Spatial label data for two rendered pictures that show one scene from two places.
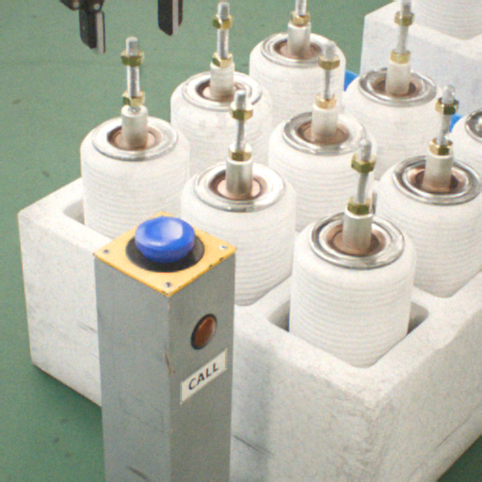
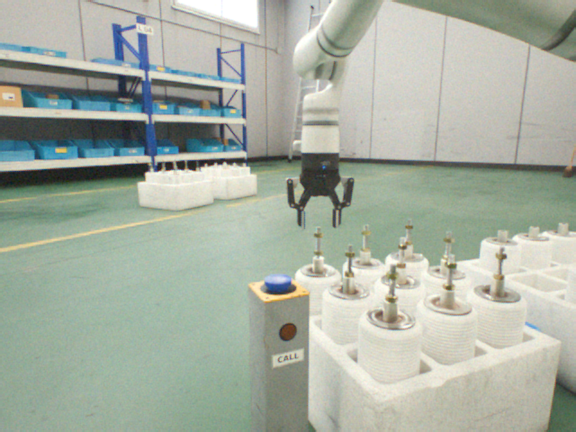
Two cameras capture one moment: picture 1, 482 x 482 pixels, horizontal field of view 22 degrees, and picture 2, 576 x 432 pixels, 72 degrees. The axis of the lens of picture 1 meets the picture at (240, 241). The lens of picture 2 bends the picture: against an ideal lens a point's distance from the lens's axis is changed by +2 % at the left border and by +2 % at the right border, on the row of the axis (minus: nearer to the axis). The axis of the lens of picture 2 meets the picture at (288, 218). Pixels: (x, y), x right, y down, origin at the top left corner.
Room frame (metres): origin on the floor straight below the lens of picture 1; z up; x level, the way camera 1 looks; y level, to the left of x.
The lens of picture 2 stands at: (0.21, -0.21, 0.53)
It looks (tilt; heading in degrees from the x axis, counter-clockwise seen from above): 12 degrees down; 27
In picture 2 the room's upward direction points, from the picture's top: straight up
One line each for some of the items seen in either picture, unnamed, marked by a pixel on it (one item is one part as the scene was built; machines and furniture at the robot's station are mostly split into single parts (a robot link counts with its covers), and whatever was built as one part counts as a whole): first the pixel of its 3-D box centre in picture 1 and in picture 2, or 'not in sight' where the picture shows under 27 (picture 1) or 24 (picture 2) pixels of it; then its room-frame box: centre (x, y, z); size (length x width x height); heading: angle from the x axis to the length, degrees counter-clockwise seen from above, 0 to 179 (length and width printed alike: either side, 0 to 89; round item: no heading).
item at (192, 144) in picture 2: not in sight; (204, 145); (5.19, 3.85, 0.36); 0.50 x 0.38 x 0.21; 79
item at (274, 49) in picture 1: (297, 50); (407, 256); (1.12, -0.05, 0.25); 0.08 x 0.08 x 0.01
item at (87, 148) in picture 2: not in sight; (89, 148); (3.42, 4.18, 0.36); 0.50 x 0.38 x 0.21; 81
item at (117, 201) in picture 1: (136, 225); (317, 310); (0.94, 0.09, 0.16); 0.10 x 0.10 x 0.18
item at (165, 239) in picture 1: (165, 243); (278, 284); (0.68, 0.05, 0.32); 0.04 x 0.04 x 0.02
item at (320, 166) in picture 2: not in sight; (319, 172); (0.94, 0.09, 0.46); 0.08 x 0.08 x 0.09
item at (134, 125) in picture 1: (135, 126); (318, 265); (0.94, 0.09, 0.26); 0.02 x 0.02 x 0.03
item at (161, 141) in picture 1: (135, 138); (318, 271); (0.94, 0.09, 0.25); 0.08 x 0.08 x 0.01
